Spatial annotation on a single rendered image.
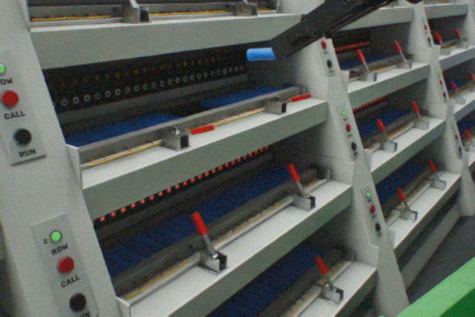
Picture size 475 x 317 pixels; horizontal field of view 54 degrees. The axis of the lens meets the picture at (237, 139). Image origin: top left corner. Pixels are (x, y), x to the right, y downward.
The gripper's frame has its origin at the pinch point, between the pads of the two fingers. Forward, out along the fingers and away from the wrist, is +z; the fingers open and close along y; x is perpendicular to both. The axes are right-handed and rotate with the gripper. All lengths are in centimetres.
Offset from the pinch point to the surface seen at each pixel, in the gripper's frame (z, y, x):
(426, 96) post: 21, -99, 19
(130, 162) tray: 18.0, 21.8, 7.7
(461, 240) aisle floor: 21, -78, 61
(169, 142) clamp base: 18.0, 14.2, 6.7
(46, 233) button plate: 16.2, 36.8, 12.0
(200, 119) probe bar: 19.8, 4.5, 4.6
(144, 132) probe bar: 19.7, 16.4, 3.9
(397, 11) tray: 14, -85, -9
